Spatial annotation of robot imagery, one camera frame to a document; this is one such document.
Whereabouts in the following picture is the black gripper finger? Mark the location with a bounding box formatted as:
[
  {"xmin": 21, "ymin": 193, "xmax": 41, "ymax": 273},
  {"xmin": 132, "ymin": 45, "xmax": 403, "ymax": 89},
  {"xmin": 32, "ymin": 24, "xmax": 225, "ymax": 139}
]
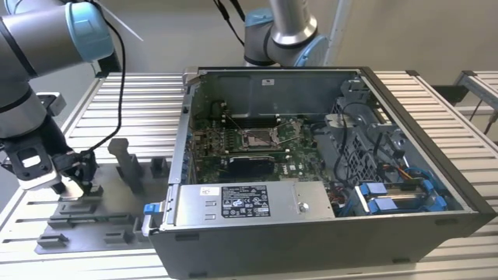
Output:
[
  {"xmin": 50, "ymin": 174, "xmax": 68, "ymax": 195},
  {"xmin": 80, "ymin": 178, "xmax": 104, "ymax": 197}
]

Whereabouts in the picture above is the CPU socket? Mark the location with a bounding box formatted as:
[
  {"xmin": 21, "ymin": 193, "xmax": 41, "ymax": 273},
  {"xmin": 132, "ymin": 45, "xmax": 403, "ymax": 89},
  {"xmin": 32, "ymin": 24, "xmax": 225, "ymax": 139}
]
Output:
[{"xmin": 241, "ymin": 129, "xmax": 280, "ymax": 151}]

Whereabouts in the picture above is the grey parts rack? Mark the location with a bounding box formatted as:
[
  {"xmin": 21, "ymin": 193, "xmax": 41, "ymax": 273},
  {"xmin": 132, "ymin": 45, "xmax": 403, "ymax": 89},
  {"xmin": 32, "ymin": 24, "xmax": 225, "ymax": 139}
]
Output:
[{"xmin": 34, "ymin": 138, "xmax": 172, "ymax": 254}]

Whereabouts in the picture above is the silver power supply unit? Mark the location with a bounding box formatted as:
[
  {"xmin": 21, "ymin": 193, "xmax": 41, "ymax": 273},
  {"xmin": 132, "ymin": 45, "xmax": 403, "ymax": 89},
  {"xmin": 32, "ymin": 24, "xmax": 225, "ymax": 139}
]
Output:
[{"xmin": 170, "ymin": 181, "xmax": 336, "ymax": 228}]

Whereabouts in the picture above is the black expansion card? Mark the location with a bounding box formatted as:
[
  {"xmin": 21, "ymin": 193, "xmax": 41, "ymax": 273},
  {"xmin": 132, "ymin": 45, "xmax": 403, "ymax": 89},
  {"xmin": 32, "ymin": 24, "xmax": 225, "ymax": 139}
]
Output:
[{"xmin": 224, "ymin": 155, "xmax": 273, "ymax": 176}]

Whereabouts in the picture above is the thin metal locking lever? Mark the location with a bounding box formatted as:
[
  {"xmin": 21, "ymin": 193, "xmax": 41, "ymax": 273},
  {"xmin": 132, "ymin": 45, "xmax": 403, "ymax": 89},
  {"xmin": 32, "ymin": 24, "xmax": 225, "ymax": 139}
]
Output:
[{"xmin": 227, "ymin": 114, "xmax": 247, "ymax": 131}]

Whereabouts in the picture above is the white zip tie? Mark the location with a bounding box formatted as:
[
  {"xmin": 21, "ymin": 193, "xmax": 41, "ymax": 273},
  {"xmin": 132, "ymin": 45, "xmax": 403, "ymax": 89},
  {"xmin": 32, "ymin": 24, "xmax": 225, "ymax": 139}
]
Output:
[{"xmin": 98, "ymin": 5, "xmax": 144, "ymax": 42}]

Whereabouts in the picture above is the black open PC case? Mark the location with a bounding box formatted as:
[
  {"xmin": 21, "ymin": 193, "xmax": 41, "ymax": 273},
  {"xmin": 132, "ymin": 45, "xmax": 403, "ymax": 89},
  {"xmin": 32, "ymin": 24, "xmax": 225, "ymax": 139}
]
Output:
[{"xmin": 149, "ymin": 65, "xmax": 496, "ymax": 278}]

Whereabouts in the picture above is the green motherboard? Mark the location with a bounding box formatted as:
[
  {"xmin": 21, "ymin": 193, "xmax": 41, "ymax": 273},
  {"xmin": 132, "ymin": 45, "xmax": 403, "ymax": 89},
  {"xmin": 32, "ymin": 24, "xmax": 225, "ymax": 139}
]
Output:
[{"xmin": 189, "ymin": 113, "xmax": 331, "ymax": 184}]

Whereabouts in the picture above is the silver foil patch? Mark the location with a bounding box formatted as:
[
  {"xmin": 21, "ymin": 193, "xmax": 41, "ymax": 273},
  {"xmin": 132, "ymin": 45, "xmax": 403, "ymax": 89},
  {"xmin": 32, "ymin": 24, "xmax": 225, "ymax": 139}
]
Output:
[{"xmin": 324, "ymin": 114, "xmax": 347, "ymax": 128}]

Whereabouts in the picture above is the grey drive cage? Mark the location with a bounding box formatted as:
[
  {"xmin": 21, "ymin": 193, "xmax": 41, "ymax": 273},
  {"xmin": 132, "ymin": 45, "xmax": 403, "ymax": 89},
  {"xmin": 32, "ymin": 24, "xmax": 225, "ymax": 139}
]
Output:
[{"xmin": 313, "ymin": 81, "xmax": 463, "ymax": 218}]

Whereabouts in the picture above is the blue disk carrier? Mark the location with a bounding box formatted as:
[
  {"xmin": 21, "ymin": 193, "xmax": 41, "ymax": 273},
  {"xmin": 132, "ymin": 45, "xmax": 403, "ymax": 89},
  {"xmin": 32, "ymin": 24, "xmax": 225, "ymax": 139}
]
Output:
[
  {"xmin": 368, "ymin": 198, "xmax": 397, "ymax": 214},
  {"xmin": 359, "ymin": 182, "xmax": 388, "ymax": 195}
]

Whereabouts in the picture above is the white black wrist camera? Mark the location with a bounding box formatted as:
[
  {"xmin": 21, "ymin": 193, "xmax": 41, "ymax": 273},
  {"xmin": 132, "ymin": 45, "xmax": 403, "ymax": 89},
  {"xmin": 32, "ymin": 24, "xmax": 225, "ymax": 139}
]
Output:
[{"xmin": 6, "ymin": 142, "xmax": 60, "ymax": 191}]

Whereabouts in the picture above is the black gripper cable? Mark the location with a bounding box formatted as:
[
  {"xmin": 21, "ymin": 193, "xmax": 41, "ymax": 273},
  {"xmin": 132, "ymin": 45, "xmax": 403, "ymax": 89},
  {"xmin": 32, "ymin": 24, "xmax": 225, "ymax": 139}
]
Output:
[{"xmin": 77, "ymin": 5, "xmax": 128, "ymax": 158}]

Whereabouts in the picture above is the black upright post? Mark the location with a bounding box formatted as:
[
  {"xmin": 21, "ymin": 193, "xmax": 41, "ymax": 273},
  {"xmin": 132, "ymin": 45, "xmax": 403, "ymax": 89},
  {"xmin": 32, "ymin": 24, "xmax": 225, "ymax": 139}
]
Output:
[{"xmin": 94, "ymin": 54, "xmax": 122, "ymax": 78}]

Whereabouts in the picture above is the metal socket cover frame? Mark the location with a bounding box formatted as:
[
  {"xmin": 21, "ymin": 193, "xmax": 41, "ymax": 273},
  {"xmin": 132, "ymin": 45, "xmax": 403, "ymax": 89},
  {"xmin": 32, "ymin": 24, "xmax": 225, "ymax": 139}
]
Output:
[{"xmin": 273, "ymin": 121, "xmax": 303, "ymax": 145}]

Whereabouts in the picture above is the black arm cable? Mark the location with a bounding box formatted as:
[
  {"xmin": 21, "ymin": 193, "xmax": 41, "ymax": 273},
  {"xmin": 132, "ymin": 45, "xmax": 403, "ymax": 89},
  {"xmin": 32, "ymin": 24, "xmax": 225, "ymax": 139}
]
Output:
[{"xmin": 212, "ymin": 0, "xmax": 247, "ymax": 46}]

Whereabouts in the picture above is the black wire in case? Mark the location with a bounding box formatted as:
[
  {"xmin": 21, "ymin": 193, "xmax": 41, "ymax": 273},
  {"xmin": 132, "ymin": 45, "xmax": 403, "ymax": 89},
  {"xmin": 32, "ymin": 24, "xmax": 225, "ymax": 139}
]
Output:
[{"xmin": 335, "ymin": 101, "xmax": 384, "ymax": 154}]

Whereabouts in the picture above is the orange yellow wire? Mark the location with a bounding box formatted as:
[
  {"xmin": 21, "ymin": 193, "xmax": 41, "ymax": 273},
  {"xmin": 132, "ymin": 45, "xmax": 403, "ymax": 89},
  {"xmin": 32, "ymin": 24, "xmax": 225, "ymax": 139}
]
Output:
[{"xmin": 395, "ymin": 165, "xmax": 413, "ymax": 181}]

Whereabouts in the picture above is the blue wire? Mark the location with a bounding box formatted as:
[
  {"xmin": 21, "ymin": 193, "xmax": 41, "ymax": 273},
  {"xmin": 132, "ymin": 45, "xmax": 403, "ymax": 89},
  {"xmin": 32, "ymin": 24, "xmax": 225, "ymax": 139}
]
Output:
[{"xmin": 401, "ymin": 165, "xmax": 433, "ymax": 179}]

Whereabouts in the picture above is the aluminium neighbour table frame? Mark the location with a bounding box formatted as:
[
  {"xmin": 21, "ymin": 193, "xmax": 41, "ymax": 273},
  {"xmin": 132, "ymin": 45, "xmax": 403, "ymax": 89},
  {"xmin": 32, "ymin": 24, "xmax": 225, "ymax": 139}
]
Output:
[{"xmin": 452, "ymin": 69, "xmax": 498, "ymax": 123}]

